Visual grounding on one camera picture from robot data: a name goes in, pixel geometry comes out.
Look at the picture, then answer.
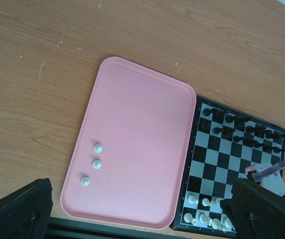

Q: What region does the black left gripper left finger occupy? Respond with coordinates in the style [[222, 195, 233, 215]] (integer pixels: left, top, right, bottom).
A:
[[0, 178, 53, 239]]

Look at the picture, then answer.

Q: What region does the pink plastic tray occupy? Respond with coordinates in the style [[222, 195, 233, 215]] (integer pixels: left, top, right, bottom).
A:
[[60, 57, 196, 230]]

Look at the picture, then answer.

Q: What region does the white pawn on board left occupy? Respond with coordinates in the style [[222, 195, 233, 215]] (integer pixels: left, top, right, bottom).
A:
[[187, 195, 199, 204]]

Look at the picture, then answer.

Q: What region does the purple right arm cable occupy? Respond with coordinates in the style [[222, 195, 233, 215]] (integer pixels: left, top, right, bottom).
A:
[[253, 148, 285, 181]]

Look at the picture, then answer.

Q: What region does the black white chess board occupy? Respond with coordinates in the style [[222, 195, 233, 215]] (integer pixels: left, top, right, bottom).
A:
[[171, 96, 284, 239]]

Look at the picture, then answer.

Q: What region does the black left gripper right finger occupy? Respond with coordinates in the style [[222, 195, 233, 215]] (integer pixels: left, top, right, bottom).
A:
[[220, 179, 285, 239]]

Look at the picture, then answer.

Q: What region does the white chess piece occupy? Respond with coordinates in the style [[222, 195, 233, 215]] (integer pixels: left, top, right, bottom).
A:
[[223, 217, 233, 228], [81, 176, 91, 187], [201, 198, 213, 207], [198, 213, 213, 226], [211, 218, 227, 232], [215, 198, 224, 206], [92, 159, 102, 169], [93, 143, 103, 153], [183, 213, 197, 225]]

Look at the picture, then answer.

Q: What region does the row of black chess pieces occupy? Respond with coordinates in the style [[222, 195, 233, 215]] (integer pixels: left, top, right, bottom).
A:
[[194, 104, 285, 158]]

